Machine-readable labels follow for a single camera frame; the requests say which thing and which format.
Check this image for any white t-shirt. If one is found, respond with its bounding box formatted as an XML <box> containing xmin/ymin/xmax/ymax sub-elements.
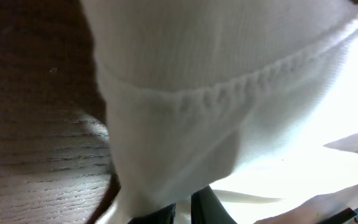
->
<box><xmin>81</xmin><ymin>0</ymin><xmax>358</xmax><ymax>223</ymax></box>

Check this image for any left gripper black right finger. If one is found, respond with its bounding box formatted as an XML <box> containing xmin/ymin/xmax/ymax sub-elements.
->
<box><xmin>191</xmin><ymin>186</ymin><xmax>237</xmax><ymax>224</ymax></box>

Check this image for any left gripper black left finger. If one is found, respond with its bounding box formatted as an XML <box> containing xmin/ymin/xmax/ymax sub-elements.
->
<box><xmin>128</xmin><ymin>203</ymin><xmax>176</xmax><ymax>224</ymax></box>

